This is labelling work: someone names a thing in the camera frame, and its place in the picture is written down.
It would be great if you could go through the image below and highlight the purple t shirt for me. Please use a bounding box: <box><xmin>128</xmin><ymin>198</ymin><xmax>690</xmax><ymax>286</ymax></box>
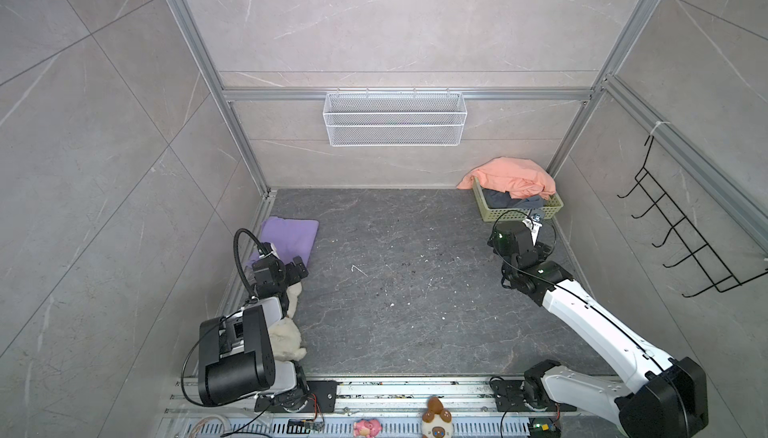
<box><xmin>259</xmin><ymin>216</ymin><xmax>319</xmax><ymax>266</ymax></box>

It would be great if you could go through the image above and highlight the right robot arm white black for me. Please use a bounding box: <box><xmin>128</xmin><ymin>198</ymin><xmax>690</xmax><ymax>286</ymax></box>
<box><xmin>488</xmin><ymin>221</ymin><xmax>709</xmax><ymax>437</ymax></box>

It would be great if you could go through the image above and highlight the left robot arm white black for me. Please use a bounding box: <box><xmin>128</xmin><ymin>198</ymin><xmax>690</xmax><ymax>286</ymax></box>
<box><xmin>197</xmin><ymin>253</ymin><xmax>310</xmax><ymax>410</ymax></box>

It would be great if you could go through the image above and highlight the green plastic basket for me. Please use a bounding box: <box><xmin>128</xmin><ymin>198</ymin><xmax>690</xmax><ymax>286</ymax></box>
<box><xmin>472</xmin><ymin>179</ymin><xmax>564</xmax><ymax>222</ymax></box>

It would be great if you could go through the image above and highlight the white plush dog toy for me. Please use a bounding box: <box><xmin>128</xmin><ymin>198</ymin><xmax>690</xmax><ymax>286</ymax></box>
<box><xmin>268</xmin><ymin>282</ymin><xmax>307</xmax><ymax>361</ymax></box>

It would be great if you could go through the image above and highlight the dark blue t shirt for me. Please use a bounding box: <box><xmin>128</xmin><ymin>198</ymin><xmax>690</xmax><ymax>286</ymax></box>
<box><xmin>482</xmin><ymin>188</ymin><xmax>546</xmax><ymax>209</ymax></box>

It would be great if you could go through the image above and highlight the orange t shirt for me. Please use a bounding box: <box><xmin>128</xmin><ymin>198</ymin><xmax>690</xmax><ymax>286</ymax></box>
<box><xmin>456</xmin><ymin>157</ymin><xmax>556</xmax><ymax>199</ymax></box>

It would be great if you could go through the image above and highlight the small electronics board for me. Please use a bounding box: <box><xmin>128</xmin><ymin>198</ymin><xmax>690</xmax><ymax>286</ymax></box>
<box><xmin>286</xmin><ymin>419</ymin><xmax>324</xmax><ymax>434</ymax></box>

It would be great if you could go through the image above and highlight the green yellow electronics box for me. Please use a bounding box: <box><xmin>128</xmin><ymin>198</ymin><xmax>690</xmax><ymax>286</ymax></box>
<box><xmin>528</xmin><ymin>418</ymin><xmax>561</xmax><ymax>438</ymax></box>

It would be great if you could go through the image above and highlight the pink small toy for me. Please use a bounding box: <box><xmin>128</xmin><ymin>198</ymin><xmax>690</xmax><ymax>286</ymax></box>
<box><xmin>353</xmin><ymin>419</ymin><xmax>383</xmax><ymax>438</ymax></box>

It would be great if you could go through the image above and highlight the brown white small plush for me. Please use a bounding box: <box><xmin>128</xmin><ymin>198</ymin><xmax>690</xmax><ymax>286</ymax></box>
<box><xmin>421</xmin><ymin>396</ymin><xmax>454</xmax><ymax>438</ymax></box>

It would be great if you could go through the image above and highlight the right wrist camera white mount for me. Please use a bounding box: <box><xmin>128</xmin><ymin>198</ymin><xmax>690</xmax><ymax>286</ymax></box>
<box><xmin>522</xmin><ymin>211</ymin><xmax>543</xmax><ymax>245</ymax></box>

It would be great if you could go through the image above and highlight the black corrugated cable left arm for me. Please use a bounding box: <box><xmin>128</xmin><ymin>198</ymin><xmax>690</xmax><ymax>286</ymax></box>
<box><xmin>232</xmin><ymin>227</ymin><xmax>268</xmax><ymax>301</ymax></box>

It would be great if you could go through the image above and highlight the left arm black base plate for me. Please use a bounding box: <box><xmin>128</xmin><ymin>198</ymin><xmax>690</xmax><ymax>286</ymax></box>
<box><xmin>254</xmin><ymin>380</ymin><xmax>338</xmax><ymax>414</ymax></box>

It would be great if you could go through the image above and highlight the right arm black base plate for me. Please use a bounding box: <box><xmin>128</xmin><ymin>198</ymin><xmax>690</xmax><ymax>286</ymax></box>
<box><xmin>488</xmin><ymin>376</ymin><xmax>577</xmax><ymax>413</ymax></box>

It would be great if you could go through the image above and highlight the white wire mesh basket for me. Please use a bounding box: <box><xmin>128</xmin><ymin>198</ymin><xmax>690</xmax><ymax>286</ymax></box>
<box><xmin>323</xmin><ymin>92</ymin><xmax>468</xmax><ymax>147</ymax></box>

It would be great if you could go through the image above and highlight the black wire hook rack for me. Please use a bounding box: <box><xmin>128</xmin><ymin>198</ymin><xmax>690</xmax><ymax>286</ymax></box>
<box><xmin>616</xmin><ymin>135</ymin><xmax>767</xmax><ymax>299</ymax></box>

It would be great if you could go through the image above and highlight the aluminium frame rail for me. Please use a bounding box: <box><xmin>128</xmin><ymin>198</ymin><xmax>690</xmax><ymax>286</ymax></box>
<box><xmin>166</xmin><ymin>0</ymin><xmax>270</xmax><ymax>199</ymax></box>

